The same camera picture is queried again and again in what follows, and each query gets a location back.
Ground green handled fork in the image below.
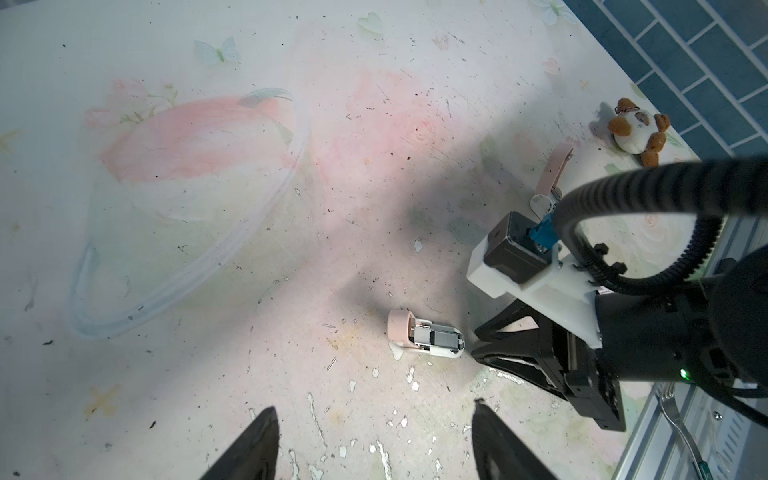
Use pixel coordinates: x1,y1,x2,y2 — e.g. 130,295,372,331
655,382,713,480

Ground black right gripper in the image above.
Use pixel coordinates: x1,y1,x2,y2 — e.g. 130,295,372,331
471,293,713,432

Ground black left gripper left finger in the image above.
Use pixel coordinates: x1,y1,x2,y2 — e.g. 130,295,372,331
201,406,280,480

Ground brown white plush toy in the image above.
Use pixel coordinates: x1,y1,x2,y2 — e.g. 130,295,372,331
607,98,671,168

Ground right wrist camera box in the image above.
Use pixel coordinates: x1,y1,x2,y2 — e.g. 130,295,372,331
466,211,602,349

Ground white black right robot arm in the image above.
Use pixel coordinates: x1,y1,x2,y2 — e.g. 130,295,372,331
467,156,767,431

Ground pink white stapler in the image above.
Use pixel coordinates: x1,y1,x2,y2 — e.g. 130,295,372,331
387,310,465,358
529,143,574,220

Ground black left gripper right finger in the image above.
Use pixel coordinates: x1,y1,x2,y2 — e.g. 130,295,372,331
471,398,557,480

